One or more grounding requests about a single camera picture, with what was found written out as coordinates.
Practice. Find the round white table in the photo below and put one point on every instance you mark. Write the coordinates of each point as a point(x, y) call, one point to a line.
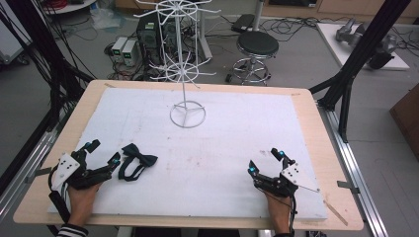
point(67, 6)

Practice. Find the black round stool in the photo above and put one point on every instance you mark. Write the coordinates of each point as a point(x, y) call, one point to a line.
point(257, 44)

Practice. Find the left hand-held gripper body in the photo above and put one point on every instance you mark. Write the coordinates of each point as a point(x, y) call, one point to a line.
point(66, 169)

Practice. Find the aluminium rail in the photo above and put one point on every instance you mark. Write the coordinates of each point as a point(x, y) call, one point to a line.
point(29, 164)
point(355, 171)

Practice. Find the white bench power supply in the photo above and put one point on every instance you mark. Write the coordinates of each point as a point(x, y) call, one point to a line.
point(118, 48)
point(129, 52)

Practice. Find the white foam mat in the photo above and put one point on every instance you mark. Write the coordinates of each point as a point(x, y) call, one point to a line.
point(204, 154)

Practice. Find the grey metal bracket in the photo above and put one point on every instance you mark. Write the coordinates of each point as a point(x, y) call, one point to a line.
point(38, 173)
point(348, 186)

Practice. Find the clear plastic bag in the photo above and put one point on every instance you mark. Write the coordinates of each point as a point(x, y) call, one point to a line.
point(106, 18)

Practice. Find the person's right hand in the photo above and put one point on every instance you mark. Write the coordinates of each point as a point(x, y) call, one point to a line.
point(279, 210)

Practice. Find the grey metal table leg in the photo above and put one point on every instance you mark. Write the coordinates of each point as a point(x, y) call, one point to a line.
point(204, 34)

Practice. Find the person's left hand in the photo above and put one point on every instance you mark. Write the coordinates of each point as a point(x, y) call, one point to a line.
point(81, 200)

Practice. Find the black computer tower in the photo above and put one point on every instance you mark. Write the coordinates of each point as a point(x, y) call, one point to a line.
point(148, 34)

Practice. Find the black bow tie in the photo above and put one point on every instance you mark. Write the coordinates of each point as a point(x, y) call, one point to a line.
point(135, 161)

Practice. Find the white floor board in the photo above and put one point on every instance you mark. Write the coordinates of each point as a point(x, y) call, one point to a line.
point(332, 42)

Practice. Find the black metal frame stand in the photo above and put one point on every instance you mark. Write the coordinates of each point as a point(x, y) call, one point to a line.
point(359, 59)
point(49, 56)

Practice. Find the brown wooden cabinet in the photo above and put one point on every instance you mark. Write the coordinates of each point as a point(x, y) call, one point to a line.
point(407, 115)

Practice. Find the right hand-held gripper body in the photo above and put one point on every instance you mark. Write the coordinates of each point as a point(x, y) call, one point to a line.
point(285, 181)

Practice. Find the black flat box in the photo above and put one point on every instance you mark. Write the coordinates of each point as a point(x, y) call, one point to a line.
point(242, 23)

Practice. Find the thin wooden stick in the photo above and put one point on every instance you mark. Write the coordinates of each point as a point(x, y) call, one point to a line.
point(336, 213)

